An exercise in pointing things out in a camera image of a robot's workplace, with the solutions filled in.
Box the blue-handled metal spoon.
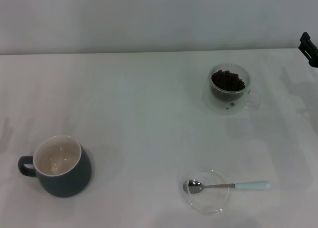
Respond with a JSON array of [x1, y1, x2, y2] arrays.
[[183, 179, 271, 195]]

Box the dark grey ceramic mug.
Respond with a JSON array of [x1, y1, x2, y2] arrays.
[[17, 135, 93, 198]]

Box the double-walled glass cup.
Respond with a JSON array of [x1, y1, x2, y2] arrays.
[[208, 63, 260, 112]]

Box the coffee beans pile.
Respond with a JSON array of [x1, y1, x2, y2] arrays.
[[210, 69, 246, 101]]

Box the clear glass saucer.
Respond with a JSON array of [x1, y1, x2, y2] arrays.
[[202, 87, 261, 115]]

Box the clear glass dish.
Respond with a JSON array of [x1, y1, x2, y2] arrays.
[[180, 169, 231, 209]]

